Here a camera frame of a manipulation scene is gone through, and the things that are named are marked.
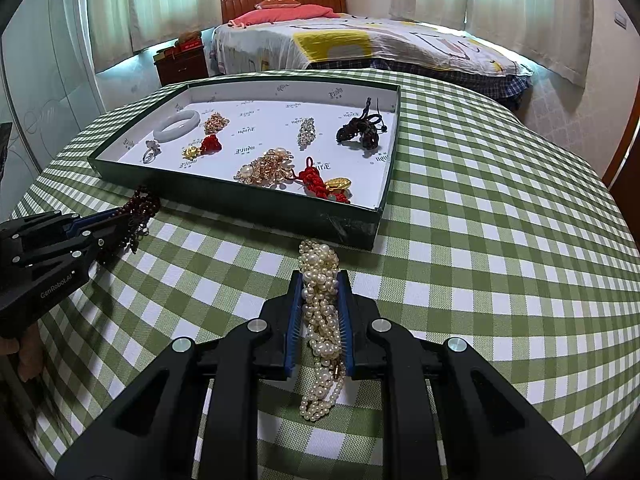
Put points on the small gold red charm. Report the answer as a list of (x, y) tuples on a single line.
[(209, 145)]

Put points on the items on nightstand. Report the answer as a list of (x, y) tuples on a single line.
[(186, 42)]

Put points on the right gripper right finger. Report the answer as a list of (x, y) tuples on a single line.
[(447, 412)]

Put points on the red patterned small pillow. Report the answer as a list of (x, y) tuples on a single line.
[(277, 4)]

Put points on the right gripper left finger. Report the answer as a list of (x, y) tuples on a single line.
[(194, 408)]

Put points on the left window curtain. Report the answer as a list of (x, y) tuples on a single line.
[(119, 29)]

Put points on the glass wardrobe door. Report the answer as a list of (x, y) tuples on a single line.
[(46, 94)]

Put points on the dark green tray box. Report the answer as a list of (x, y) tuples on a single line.
[(357, 125)]

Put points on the window curtain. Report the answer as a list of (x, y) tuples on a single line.
[(119, 29), (555, 34)]

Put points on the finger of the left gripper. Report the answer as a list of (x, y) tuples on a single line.
[(101, 243), (104, 223)]

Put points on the silver crystal brooch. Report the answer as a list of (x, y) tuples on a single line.
[(306, 133)]

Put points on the brown wooden door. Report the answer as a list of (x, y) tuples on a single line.
[(622, 176)]

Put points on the dark wooden nightstand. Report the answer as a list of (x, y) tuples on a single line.
[(174, 65)]

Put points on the right window curtain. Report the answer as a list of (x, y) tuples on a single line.
[(555, 34)]

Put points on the pink pillow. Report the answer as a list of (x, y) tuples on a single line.
[(277, 15)]

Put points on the wall light switch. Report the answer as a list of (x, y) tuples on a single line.
[(620, 20)]

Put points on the bed with patterned sheet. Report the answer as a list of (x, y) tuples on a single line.
[(350, 43)]

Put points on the person left hand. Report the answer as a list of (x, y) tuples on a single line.
[(29, 349)]

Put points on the red cord gold charm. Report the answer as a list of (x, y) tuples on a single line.
[(336, 189)]

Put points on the white jade bangle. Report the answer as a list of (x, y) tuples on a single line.
[(176, 126)]

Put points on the green white checkered tablecloth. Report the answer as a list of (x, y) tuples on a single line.
[(489, 233)]

